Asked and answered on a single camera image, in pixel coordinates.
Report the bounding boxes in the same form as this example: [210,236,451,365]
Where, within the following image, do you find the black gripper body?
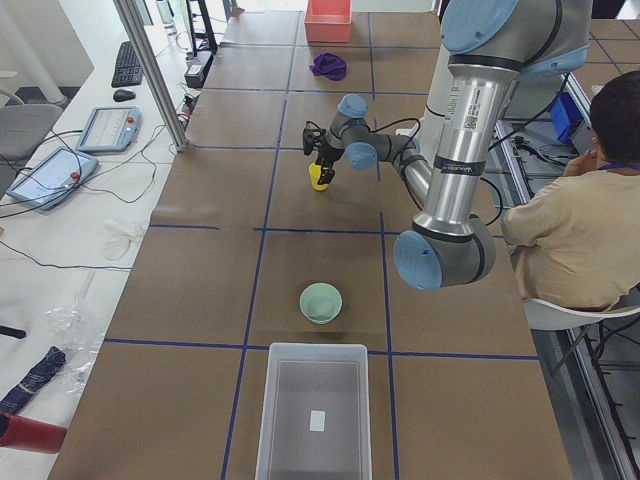
[302,121,344,168]

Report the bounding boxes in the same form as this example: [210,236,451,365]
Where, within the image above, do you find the yellow plastic cup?
[308,163,329,192]

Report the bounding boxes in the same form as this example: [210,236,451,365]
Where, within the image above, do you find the purple cloth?
[309,52,348,81]

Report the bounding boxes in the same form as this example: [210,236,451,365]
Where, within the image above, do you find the black computer box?
[184,51,214,89]

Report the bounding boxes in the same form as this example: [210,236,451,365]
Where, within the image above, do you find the translucent white plastic box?
[255,342,372,479]

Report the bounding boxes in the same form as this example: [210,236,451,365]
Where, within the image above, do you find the pink plastic bin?
[304,0,352,43]

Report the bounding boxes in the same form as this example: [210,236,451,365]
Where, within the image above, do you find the pale green ceramic bowl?
[299,282,343,325]

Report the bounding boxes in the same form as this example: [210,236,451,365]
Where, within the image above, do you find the black computer mouse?
[112,88,136,103]

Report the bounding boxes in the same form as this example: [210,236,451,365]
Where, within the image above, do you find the black keyboard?
[111,41,143,88]

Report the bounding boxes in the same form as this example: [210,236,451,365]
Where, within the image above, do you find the teach pendant far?
[76,106,141,154]

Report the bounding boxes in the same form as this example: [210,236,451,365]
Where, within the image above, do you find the teach pendant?
[76,106,141,154]
[6,147,98,210]

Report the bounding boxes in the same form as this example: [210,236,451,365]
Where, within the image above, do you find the white crumpled glove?
[101,220,145,260]

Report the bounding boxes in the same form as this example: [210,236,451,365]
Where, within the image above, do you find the blue storage bin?
[549,92,583,144]

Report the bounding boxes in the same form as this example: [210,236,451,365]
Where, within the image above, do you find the seated person beige shirt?
[501,71,639,311]

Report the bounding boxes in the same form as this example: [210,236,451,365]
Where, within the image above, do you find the white chair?
[522,286,639,331]

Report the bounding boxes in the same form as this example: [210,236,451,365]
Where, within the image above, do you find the teach pendant near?
[6,147,98,210]

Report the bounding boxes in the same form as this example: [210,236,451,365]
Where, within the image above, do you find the grey office chair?
[1,104,63,163]

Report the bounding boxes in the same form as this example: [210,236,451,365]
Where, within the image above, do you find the crumpled clear plastic wrap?
[46,297,106,398]

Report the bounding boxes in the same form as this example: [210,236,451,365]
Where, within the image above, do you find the folded dark blue umbrella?
[1,346,66,415]

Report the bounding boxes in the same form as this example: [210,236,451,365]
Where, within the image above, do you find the red bottle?
[1,413,67,454]

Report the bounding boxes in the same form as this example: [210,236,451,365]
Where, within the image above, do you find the aluminium frame post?
[113,0,187,152]

